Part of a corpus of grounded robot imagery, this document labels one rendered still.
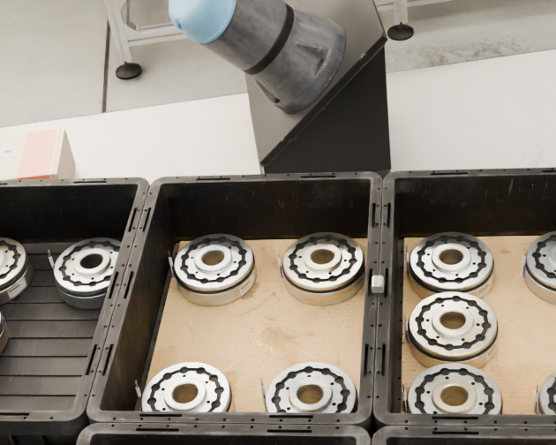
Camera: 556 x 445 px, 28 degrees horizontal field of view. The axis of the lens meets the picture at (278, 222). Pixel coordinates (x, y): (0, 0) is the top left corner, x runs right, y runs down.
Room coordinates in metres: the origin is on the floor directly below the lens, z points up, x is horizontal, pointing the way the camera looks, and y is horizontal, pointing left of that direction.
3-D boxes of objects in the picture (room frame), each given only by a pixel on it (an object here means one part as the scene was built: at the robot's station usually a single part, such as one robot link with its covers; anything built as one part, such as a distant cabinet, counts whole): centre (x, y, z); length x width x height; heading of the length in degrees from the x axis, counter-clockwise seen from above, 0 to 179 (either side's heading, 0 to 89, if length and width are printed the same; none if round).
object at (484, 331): (0.87, -0.18, 0.86); 0.10 x 0.10 x 0.01
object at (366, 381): (0.92, 0.05, 0.92); 0.40 x 0.30 x 0.02; 169
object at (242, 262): (1.04, 0.09, 0.86); 0.10 x 0.10 x 0.01
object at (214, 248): (1.04, 0.09, 0.86); 0.05 x 0.05 x 0.01
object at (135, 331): (0.92, 0.05, 0.87); 0.40 x 0.30 x 0.11; 169
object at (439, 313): (0.87, -0.18, 0.86); 0.05 x 0.05 x 0.01
